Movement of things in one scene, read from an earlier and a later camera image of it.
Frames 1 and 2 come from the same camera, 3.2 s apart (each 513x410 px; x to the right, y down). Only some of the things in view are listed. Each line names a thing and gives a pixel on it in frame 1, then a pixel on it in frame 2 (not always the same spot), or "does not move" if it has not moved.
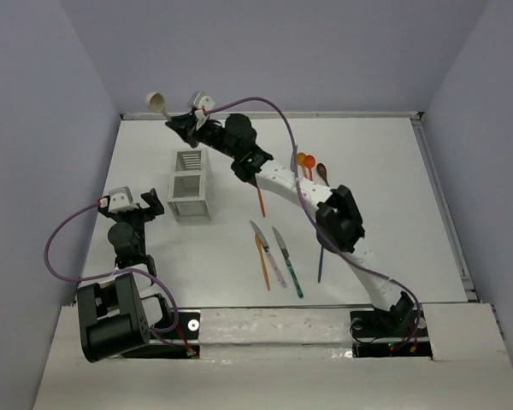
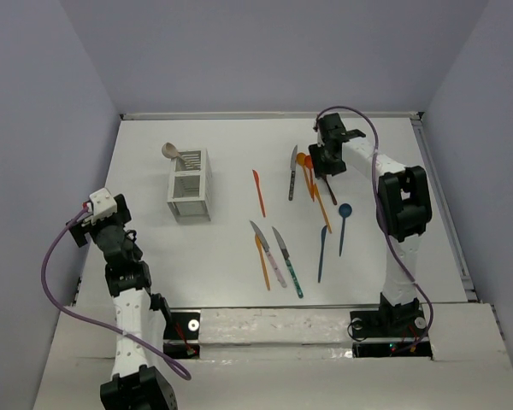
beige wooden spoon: [156, 102] to [170, 152]
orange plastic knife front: [262, 258] does not move
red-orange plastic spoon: [309, 161] does not move
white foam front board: [288, 359] does not move
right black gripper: [186, 125] to [320, 167]
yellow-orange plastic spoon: [300, 159] does not move
